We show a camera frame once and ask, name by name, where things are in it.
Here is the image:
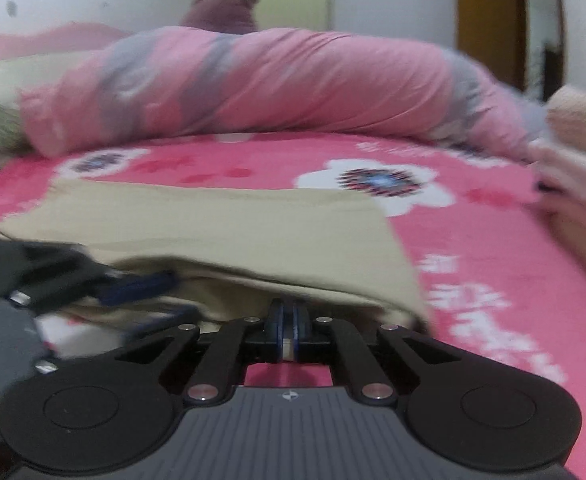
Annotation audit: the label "green floral pillow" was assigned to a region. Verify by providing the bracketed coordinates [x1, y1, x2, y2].
[0, 95, 34, 162]

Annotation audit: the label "beige pants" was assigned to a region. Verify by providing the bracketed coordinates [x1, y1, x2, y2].
[0, 180, 431, 356]

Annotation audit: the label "white pink bed headboard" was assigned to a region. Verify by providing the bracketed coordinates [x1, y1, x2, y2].
[0, 22, 128, 173]

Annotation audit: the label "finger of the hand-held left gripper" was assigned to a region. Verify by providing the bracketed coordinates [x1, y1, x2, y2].
[123, 306, 201, 338]
[98, 270, 179, 307]

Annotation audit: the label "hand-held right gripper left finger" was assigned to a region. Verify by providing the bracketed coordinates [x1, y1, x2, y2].
[115, 299, 286, 406]

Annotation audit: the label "pink floral bed blanket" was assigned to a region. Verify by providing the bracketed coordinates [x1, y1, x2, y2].
[0, 130, 586, 480]

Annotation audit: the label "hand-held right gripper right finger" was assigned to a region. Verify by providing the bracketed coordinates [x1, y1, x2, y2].
[292, 299, 461, 406]

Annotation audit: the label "peach knit clothing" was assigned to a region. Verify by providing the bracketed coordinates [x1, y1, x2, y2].
[533, 85, 586, 281]

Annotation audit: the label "pink grey floral quilt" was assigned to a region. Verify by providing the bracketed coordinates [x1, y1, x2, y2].
[18, 25, 549, 161]

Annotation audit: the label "brown wooden door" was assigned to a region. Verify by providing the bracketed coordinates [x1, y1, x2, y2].
[456, 0, 566, 103]

